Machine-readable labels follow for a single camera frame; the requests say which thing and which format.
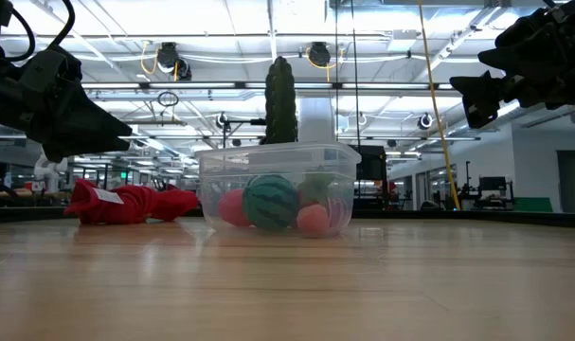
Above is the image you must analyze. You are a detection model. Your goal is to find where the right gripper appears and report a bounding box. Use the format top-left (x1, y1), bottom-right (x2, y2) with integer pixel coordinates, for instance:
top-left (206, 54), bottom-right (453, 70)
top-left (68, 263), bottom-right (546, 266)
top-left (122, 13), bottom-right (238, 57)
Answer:
top-left (477, 0), bottom-right (575, 113)

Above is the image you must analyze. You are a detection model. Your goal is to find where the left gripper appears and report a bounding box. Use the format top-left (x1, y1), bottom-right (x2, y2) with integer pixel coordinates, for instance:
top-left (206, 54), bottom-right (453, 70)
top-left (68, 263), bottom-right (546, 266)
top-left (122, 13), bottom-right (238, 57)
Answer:
top-left (0, 45), bottom-right (135, 163)

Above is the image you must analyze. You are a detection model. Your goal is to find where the red oval toy fruit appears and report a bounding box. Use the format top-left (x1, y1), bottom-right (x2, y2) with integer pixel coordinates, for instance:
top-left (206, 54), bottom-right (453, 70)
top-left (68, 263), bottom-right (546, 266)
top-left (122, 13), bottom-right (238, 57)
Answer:
top-left (217, 188), bottom-right (253, 228)

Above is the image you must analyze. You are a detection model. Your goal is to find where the green toy watermelon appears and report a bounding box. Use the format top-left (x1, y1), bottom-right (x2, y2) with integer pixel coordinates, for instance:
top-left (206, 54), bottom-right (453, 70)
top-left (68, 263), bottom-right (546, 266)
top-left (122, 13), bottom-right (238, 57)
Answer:
top-left (242, 173), bottom-right (301, 232)

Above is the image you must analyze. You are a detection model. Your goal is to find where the red toy strawberry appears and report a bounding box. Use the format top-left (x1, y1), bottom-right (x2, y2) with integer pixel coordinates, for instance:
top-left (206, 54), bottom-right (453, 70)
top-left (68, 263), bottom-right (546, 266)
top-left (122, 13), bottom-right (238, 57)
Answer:
top-left (298, 170), bottom-right (336, 207)

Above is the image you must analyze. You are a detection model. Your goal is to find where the pink toy peach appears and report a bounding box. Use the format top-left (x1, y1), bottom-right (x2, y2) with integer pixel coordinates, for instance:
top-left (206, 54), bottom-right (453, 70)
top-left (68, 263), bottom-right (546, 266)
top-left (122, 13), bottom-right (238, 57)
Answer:
top-left (296, 204), bottom-right (332, 239)

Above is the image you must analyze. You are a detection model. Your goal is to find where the purple striped toy ball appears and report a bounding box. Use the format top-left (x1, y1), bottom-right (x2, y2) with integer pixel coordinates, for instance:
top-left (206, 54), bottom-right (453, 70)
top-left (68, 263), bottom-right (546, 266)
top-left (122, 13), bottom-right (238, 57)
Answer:
top-left (325, 194), bottom-right (350, 229)

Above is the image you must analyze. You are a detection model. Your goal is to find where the clear plastic tupperware container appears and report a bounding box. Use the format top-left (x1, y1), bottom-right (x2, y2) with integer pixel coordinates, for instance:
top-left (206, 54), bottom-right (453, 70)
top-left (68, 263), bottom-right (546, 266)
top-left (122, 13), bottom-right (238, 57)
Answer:
top-left (194, 140), bottom-right (363, 239)

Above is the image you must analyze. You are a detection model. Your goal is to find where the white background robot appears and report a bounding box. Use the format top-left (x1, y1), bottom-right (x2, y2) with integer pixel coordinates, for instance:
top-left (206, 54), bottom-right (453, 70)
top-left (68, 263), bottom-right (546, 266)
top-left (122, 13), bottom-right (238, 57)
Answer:
top-left (33, 150), bottom-right (69, 193)

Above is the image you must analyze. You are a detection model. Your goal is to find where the red cloth with white tag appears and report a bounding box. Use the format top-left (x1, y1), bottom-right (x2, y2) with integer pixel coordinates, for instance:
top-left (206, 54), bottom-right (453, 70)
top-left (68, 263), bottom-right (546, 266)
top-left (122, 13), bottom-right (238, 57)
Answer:
top-left (63, 177), bottom-right (200, 225)

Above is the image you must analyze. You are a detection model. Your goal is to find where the background computer monitor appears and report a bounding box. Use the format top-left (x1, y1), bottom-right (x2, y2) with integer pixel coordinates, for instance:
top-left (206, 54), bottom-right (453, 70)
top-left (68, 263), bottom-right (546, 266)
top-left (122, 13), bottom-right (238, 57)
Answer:
top-left (478, 175), bottom-right (509, 193)

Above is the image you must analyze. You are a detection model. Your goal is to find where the green panel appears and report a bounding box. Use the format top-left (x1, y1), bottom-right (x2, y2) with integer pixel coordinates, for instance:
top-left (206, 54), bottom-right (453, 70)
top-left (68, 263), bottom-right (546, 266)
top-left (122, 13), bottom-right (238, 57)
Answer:
top-left (512, 196), bottom-right (554, 213)

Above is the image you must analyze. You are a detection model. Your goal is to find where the green cactus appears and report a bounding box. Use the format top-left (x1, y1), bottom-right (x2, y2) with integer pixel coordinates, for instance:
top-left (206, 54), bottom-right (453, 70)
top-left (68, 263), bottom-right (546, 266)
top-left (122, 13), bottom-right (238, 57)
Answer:
top-left (261, 55), bottom-right (299, 146)

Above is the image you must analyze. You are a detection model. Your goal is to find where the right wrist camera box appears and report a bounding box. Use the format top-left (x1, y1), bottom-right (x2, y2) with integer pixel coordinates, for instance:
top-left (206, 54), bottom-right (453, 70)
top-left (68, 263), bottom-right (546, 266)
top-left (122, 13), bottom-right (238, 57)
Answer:
top-left (450, 70), bottom-right (506, 130)

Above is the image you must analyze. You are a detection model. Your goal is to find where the yellow cable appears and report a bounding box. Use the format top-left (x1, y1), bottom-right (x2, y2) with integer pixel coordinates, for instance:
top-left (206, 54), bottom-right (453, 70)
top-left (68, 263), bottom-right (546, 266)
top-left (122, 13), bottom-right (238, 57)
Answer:
top-left (417, 0), bottom-right (461, 212)

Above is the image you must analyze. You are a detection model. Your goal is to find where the long black cable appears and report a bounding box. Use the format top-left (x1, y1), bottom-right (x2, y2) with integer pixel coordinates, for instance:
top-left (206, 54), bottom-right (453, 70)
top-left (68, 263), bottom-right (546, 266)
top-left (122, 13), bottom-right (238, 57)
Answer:
top-left (348, 0), bottom-right (363, 153)

